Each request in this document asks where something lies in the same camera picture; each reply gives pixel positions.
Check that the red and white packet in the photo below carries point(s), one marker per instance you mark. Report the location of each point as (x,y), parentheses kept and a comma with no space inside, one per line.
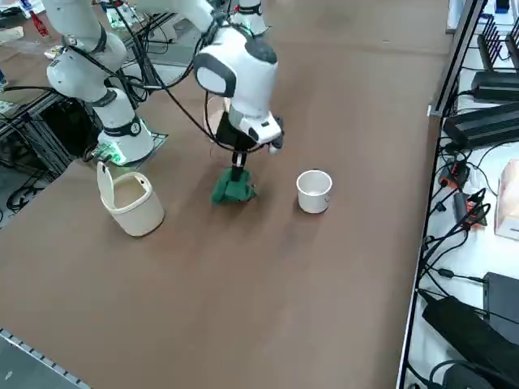
(40,24)

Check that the cream plastic basket with lid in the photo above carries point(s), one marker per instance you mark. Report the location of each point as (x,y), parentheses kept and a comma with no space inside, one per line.
(138,215)

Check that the small black power adapter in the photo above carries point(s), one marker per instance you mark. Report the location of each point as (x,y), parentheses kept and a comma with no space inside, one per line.
(496,87)

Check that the black slotted rack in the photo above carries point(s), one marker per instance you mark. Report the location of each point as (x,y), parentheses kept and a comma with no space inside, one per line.
(496,44)

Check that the pink tissue box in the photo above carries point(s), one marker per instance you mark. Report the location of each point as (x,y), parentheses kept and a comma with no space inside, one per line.
(509,202)

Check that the silver aluminium rail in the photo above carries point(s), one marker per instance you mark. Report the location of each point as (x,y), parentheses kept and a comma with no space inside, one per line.
(36,356)

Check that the aluminium frame rack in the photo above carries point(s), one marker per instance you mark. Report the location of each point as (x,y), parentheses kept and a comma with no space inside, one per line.
(24,121)

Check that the large black power adapter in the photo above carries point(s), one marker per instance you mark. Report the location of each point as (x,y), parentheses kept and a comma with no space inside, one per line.
(482,125)

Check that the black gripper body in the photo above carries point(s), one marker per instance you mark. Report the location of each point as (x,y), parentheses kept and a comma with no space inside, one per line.
(231,135)

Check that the orange and black connector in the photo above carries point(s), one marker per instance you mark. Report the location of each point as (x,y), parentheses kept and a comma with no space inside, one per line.
(456,174)
(472,210)

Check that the green cloth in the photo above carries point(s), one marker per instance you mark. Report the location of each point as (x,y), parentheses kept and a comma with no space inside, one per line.
(231,192)

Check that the black aluminium frame rail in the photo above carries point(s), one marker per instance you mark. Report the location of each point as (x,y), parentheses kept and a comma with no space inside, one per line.
(430,162)

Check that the black flat box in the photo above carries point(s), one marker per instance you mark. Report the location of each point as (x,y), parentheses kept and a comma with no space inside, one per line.
(504,304)

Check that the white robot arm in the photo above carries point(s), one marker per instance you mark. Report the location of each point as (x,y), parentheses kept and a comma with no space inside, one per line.
(239,81)
(251,16)

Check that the black pouch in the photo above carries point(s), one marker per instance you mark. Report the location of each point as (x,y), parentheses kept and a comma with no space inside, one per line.
(462,328)

